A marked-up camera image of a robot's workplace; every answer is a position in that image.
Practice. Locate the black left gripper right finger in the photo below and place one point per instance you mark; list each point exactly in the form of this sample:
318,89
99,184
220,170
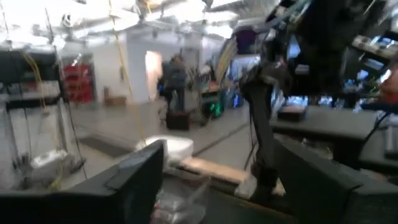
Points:
326,199

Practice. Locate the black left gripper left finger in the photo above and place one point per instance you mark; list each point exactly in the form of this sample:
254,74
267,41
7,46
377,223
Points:
93,205

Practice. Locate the clear plastic bin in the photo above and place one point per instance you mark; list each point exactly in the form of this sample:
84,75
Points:
183,202

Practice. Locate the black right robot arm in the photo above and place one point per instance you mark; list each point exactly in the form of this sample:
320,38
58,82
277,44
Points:
261,124

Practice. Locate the black work table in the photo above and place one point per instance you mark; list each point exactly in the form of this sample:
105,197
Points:
326,121

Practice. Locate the black table mat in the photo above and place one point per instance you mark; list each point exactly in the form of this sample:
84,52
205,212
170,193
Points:
236,214

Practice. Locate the brown cardboard box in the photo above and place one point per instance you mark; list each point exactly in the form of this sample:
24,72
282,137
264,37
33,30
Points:
115,100

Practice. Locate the black computer case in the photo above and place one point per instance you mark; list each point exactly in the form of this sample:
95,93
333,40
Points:
178,119

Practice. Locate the red parts bins rack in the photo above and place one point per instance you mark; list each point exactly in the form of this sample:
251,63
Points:
79,82

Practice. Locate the black shelving rack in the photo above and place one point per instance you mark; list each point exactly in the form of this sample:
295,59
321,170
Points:
31,77

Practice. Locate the person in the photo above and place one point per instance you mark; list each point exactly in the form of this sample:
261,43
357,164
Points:
174,81

